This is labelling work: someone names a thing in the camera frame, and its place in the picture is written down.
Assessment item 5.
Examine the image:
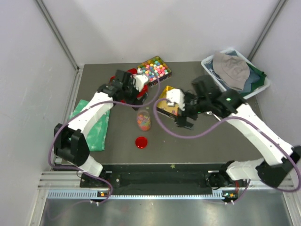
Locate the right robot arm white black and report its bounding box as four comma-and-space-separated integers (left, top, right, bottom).
166, 75, 301, 188

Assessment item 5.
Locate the metal scoop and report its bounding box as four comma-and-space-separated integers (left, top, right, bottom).
206, 111, 221, 121

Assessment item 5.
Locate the red jar lid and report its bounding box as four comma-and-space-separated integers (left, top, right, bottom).
135, 136, 148, 149

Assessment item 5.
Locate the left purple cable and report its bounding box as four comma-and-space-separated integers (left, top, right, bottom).
48, 68, 162, 205

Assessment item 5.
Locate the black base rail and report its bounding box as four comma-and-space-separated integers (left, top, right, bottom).
79, 163, 250, 195

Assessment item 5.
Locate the beige bucket hat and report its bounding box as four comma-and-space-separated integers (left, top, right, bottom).
213, 52, 250, 91

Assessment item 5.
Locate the tin with colourful cube candies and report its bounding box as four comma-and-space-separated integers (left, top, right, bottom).
137, 56, 172, 87

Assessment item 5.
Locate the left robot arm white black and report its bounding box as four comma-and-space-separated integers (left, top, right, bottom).
54, 69, 148, 187

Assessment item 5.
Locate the blue-grey garment in basket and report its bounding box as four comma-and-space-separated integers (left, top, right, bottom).
242, 70, 260, 93

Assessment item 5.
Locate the green white cloth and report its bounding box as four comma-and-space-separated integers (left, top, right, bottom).
68, 99, 110, 152

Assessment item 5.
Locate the red tin with lollipops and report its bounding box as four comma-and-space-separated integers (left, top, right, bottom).
109, 68, 148, 105

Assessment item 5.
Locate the golden tin with star candies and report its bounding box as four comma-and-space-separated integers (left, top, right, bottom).
156, 86, 178, 119

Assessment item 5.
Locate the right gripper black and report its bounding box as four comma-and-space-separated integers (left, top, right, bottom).
174, 92, 209, 130

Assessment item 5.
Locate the clear plastic jar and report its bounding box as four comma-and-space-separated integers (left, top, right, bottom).
136, 110, 151, 131

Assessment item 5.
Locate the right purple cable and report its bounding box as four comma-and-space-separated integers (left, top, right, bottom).
153, 98, 301, 205

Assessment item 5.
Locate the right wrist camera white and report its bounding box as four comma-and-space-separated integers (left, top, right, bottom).
166, 89, 185, 111

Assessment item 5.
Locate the white plastic basket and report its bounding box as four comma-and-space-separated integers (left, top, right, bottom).
201, 48, 270, 99

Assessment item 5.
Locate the green garment in basket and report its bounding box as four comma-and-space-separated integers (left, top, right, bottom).
241, 63, 266, 97

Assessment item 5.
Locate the purple cable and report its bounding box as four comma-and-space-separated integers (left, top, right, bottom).
153, 98, 301, 205
48, 68, 162, 205

